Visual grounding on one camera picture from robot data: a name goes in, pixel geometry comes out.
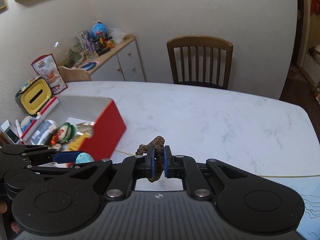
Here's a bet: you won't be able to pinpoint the turquoise small round object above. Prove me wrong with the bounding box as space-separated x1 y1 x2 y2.
75 152 94 164

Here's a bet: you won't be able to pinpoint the brown bead bracelet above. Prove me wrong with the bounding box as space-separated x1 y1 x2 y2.
134 135 166 183

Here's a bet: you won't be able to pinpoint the yellow small carton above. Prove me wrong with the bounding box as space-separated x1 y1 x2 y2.
67 135 87 151

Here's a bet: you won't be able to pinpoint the white blue plastic packet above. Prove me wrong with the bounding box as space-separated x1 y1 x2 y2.
29 120 59 145

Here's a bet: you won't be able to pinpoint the person's hand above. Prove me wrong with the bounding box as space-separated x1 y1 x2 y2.
0 200 22 234

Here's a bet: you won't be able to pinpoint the green white red toy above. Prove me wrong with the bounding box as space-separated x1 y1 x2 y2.
50 122 76 145

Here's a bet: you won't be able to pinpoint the silver foil packet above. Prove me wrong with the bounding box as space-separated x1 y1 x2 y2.
76 122 95 138

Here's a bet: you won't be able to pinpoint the red cardboard box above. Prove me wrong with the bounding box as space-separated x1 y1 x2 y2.
20 95 126 160

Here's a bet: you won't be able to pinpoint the yellow lid tissue box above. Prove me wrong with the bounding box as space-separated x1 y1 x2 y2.
15 76 53 116

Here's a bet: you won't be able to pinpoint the red white snack bag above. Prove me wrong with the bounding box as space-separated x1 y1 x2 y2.
31 54 67 95

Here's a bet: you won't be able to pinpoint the white wood sideboard cabinet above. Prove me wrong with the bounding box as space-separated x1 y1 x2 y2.
59 34 146 83

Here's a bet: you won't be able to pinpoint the brown wooden chair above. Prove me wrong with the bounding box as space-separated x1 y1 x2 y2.
167 35 233 90

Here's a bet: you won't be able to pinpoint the clear plastic dome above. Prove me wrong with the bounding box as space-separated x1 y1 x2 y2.
51 33 85 68

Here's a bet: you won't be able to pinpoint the dark jars on cabinet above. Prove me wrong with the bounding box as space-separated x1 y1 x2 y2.
92 37 115 56

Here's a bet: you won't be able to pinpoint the blue globe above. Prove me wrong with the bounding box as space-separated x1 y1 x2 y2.
90 22 108 39

